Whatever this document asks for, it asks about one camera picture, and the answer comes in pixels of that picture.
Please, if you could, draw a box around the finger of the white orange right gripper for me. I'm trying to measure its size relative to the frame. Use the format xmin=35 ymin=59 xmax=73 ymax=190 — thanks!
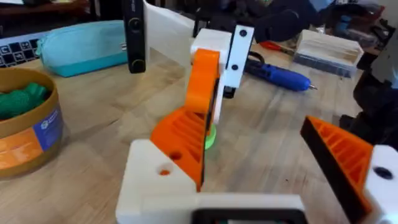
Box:
xmin=185 ymin=27 xmax=233 ymax=126
xmin=212 ymin=24 xmax=255 ymax=124

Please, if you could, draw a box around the white block left gripper left finger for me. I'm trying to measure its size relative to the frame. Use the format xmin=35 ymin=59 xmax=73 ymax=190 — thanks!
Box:
xmin=116 ymin=139 xmax=198 ymax=224

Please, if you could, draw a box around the white orange left gripper right finger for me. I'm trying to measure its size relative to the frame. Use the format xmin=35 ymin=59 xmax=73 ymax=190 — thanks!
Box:
xmin=300 ymin=114 xmax=398 ymax=224

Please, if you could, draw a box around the blue electric screwdriver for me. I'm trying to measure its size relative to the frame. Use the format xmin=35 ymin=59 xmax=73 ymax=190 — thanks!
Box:
xmin=243 ymin=51 xmax=318 ymax=93

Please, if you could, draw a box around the upright flat wrist plate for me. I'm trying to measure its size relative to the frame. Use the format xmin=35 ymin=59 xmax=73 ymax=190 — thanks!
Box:
xmin=143 ymin=0 xmax=196 ymax=68

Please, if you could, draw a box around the green disc with holes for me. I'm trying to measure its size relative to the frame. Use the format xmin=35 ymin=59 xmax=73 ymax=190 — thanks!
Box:
xmin=204 ymin=123 xmax=217 ymax=151

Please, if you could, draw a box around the clear plastic parts box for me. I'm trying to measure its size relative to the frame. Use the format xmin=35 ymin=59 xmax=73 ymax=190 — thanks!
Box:
xmin=293 ymin=29 xmax=365 ymax=79

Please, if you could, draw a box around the turquoise zip bag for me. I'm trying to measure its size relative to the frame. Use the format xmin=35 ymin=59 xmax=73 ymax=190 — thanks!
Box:
xmin=35 ymin=20 xmax=129 ymax=78

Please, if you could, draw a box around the brown tub with green toys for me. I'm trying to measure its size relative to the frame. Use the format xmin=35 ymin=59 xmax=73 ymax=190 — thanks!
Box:
xmin=0 ymin=67 xmax=65 ymax=180

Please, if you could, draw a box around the black and white marker board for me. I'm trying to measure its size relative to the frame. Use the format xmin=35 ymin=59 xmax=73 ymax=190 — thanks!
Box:
xmin=0 ymin=30 xmax=48 ymax=68

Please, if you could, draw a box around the red handled tool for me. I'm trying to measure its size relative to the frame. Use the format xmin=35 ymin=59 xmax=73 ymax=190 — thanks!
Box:
xmin=259 ymin=40 xmax=295 ymax=57

